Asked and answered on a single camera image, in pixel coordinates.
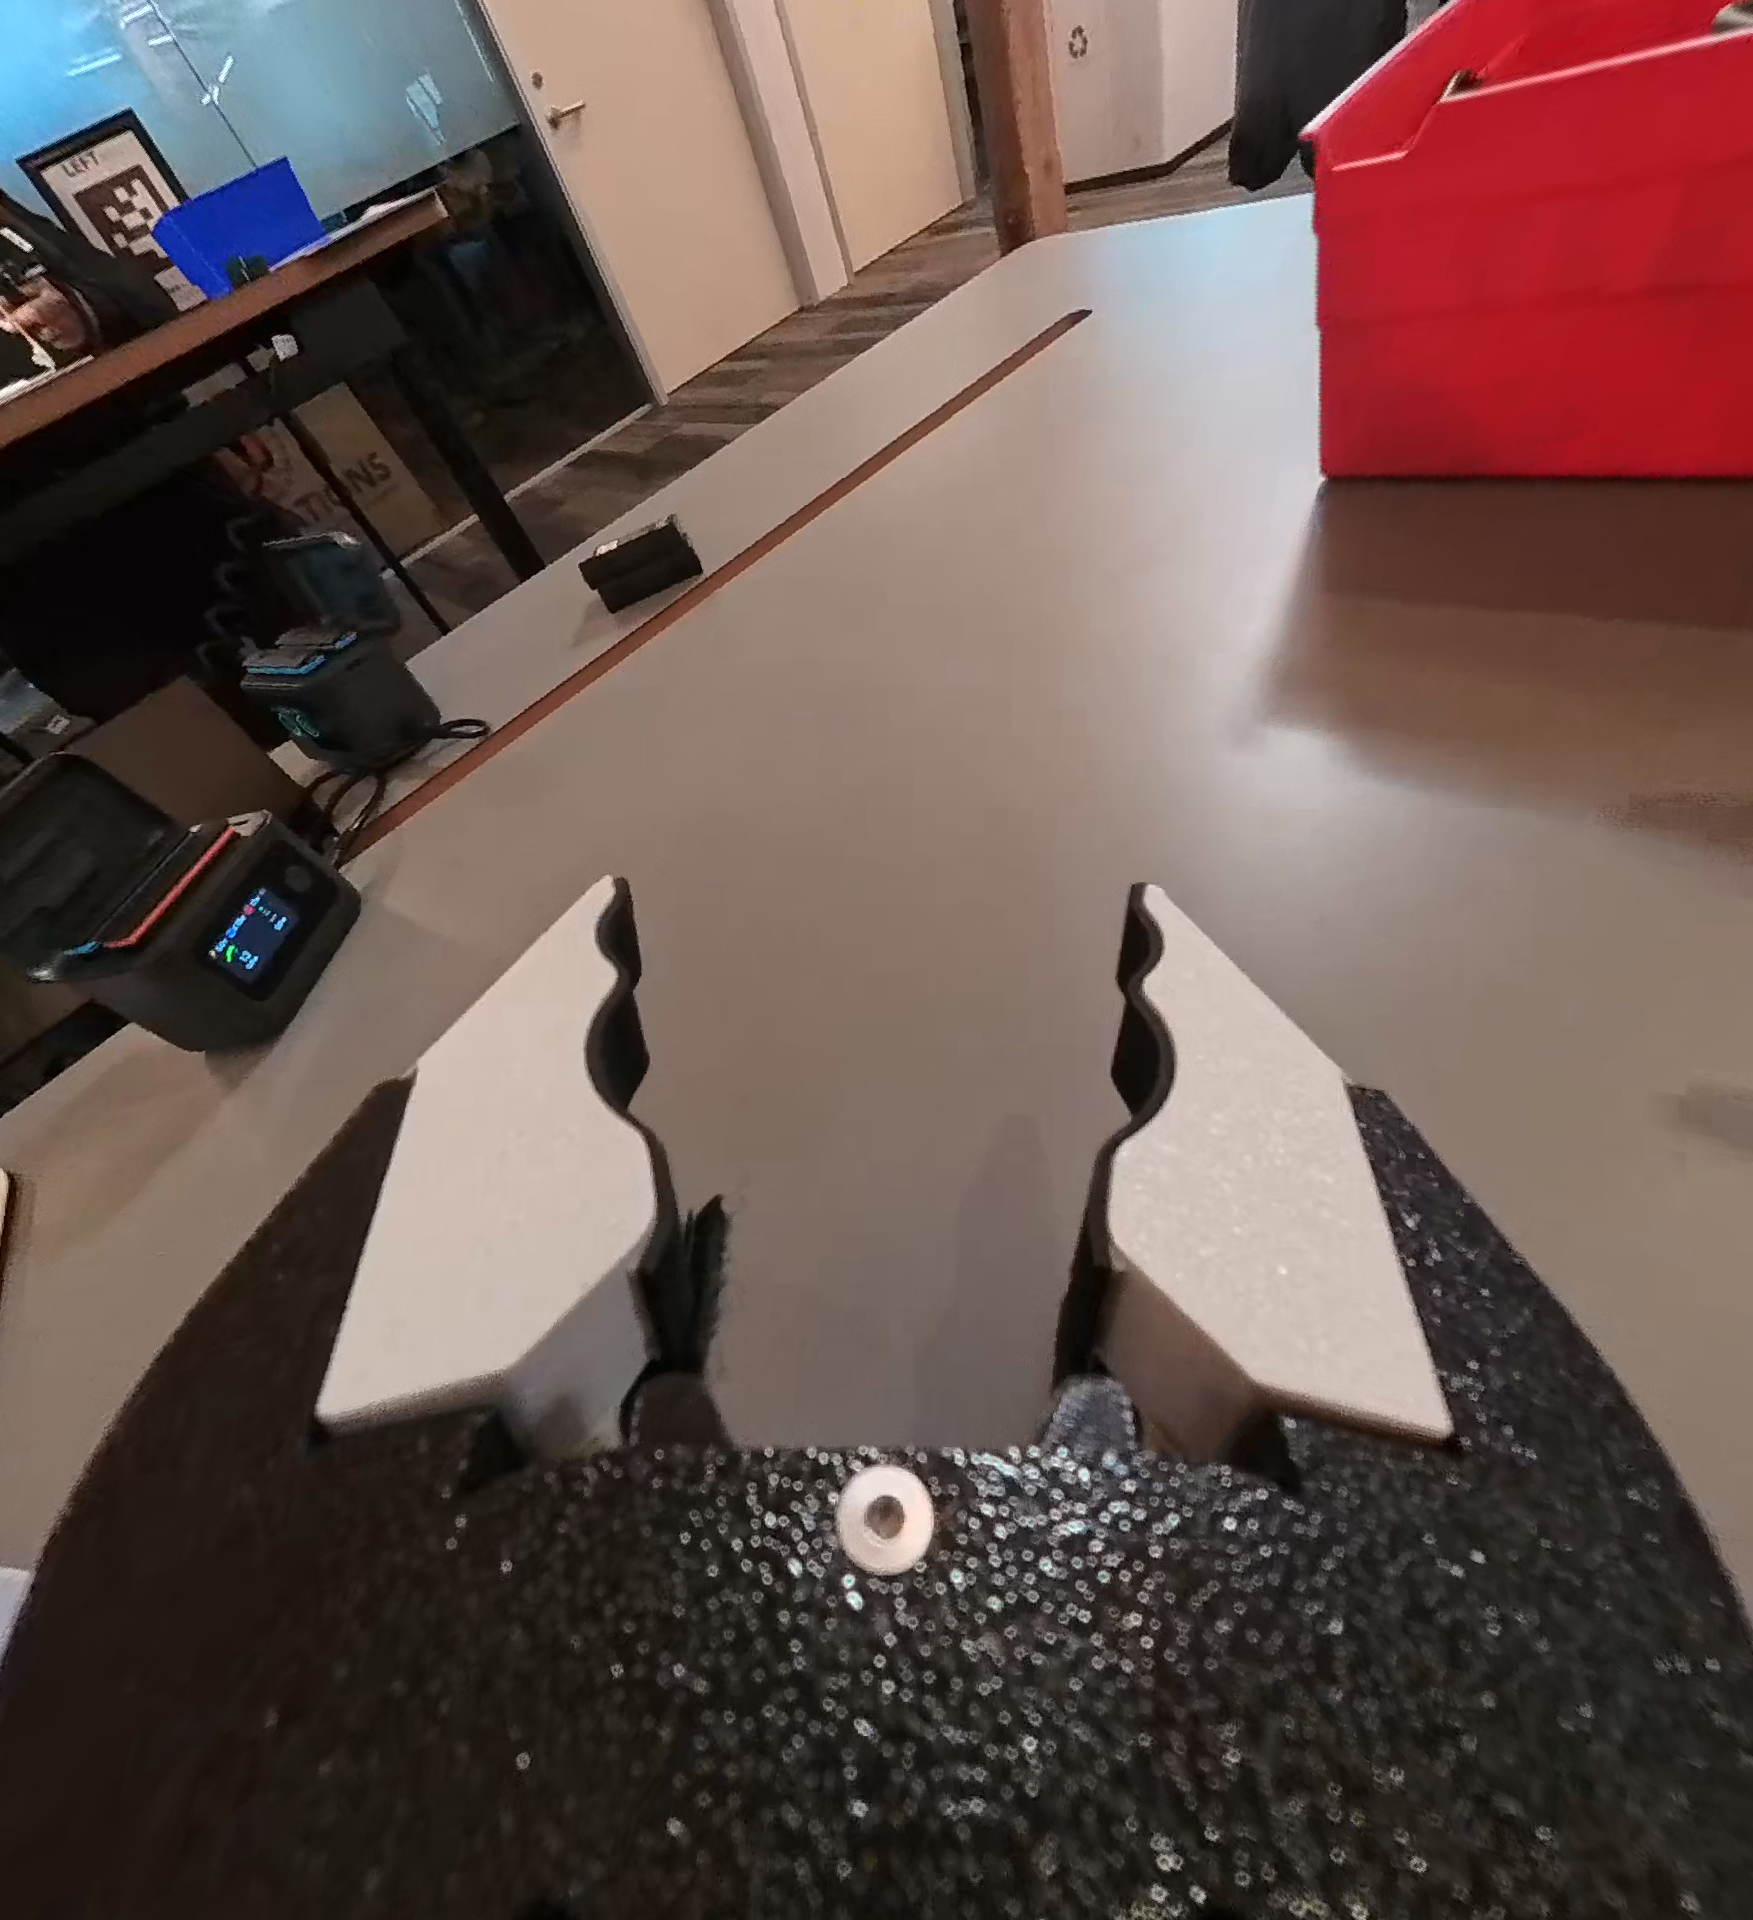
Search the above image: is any blue plastic bin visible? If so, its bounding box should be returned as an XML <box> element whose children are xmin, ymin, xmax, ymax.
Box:
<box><xmin>149</xmin><ymin>157</ymin><xmax>326</xmax><ymax>299</ymax></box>

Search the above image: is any red plastic bin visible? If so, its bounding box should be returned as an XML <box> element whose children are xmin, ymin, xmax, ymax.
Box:
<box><xmin>1299</xmin><ymin>0</ymin><xmax>1753</xmax><ymax>485</ymax></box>

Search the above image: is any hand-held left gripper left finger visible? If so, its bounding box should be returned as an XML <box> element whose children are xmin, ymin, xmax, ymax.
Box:
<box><xmin>312</xmin><ymin>876</ymin><xmax>667</xmax><ymax>1460</ymax></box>

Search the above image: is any cardboard box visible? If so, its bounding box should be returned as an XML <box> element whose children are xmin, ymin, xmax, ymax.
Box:
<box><xmin>62</xmin><ymin>674</ymin><xmax>310</xmax><ymax>842</ymax></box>

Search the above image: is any printed marker tag sign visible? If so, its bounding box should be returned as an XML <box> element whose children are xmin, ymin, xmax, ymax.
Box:
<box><xmin>15</xmin><ymin>108</ymin><xmax>190</xmax><ymax>276</ymax></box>

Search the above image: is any black battery charger box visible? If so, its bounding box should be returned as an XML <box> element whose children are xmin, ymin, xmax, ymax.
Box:
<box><xmin>239</xmin><ymin>629</ymin><xmax>441</xmax><ymax>776</ymax></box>

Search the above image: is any white door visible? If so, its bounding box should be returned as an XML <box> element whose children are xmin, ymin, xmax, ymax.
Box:
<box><xmin>478</xmin><ymin>0</ymin><xmax>805</xmax><ymax>405</ymax></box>
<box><xmin>778</xmin><ymin>0</ymin><xmax>979</xmax><ymax>276</ymax></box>

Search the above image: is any black charging case with display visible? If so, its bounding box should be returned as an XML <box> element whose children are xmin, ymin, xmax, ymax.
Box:
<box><xmin>0</xmin><ymin>753</ymin><xmax>361</xmax><ymax>1053</ymax></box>

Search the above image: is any dark wooden desk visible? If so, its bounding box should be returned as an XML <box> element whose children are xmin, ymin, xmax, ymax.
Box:
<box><xmin>0</xmin><ymin>190</ymin><xmax>548</xmax><ymax>633</ymax></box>

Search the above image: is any wooden post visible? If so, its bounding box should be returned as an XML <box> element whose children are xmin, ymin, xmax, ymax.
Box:
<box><xmin>962</xmin><ymin>0</ymin><xmax>1070</xmax><ymax>252</ymax></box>

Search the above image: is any small black battery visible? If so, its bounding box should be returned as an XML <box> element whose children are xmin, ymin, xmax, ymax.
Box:
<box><xmin>578</xmin><ymin>514</ymin><xmax>704</xmax><ymax>614</ymax></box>

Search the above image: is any hanging black jacket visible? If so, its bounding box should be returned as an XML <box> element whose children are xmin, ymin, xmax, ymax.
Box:
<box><xmin>1226</xmin><ymin>0</ymin><xmax>1413</xmax><ymax>192</ymax></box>

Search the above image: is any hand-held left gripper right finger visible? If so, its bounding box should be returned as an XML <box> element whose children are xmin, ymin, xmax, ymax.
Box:
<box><xmin>1092</xmin><ymin>883</ymin><xmax>1456</xmax><ymax>1467</ymax></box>

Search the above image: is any black charger cable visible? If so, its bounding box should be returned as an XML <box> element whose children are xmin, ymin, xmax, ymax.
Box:
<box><xmin>307</xmin><ymin>718</ymin><xmax>491</xmax><ymax>876</ymax></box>

